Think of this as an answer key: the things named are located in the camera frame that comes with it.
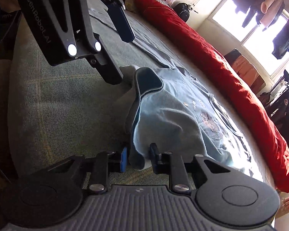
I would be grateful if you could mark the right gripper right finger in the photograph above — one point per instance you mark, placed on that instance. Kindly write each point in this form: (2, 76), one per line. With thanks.
(172, 165)

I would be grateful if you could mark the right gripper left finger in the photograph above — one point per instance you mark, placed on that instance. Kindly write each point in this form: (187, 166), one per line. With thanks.
(105, 163)

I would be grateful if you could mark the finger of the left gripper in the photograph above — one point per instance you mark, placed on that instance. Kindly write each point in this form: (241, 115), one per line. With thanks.
(104, 63)
(116, 12)

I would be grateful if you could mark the light blue cartoon t-shirt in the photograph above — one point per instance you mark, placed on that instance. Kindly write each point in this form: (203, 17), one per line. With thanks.
(171, 108)

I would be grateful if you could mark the black round bag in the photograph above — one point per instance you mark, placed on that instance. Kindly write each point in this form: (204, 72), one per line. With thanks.
(183, 10)

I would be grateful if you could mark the red quilt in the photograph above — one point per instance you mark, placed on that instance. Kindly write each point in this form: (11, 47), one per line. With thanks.
(271, 143)

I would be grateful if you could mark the brown cardboard box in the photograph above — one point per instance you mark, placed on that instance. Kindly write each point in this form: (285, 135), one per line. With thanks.
(245, 70)

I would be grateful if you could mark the black jacket on rack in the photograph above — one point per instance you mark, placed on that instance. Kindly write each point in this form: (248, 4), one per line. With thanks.
(276, 103)

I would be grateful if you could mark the pink hanging garment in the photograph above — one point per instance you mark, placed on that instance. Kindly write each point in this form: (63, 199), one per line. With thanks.
(269, 8)

